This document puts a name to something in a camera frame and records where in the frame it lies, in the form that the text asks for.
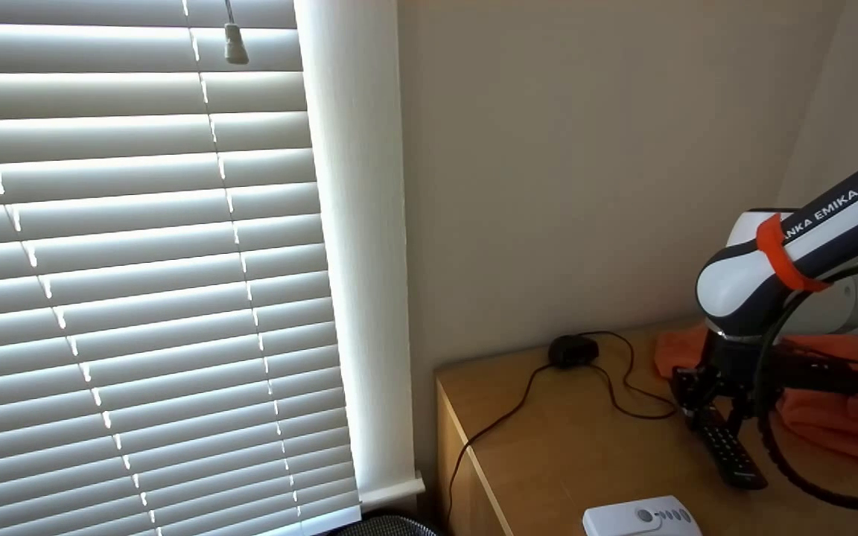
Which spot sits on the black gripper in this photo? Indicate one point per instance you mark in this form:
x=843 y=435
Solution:
x=737 y=362

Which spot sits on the black TV remote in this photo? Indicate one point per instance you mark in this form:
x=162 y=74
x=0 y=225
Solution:
x=737 y=461

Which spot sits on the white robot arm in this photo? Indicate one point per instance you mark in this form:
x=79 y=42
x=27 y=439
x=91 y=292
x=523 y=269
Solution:
x=825 y=232

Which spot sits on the small white remote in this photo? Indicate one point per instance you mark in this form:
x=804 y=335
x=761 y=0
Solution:
x=642 y=519

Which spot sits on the wooden desk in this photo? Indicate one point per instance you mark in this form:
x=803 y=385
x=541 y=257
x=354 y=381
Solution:
x=588 y=447

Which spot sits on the orange towel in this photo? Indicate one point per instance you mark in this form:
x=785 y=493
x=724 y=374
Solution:
x=846 y=418

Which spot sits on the black round puck device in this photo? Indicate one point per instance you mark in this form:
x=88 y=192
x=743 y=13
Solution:
x=572 y=353

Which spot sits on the black round bin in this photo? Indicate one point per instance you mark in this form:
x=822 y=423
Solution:
x=386 y=524

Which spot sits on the white window blinds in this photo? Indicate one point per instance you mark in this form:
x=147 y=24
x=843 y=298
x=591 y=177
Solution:
x=132 y=278

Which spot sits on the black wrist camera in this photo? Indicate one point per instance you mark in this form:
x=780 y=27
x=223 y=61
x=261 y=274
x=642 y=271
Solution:
x=825 y=375

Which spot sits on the white window frame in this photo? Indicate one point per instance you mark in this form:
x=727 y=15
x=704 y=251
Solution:
x=357 y=247

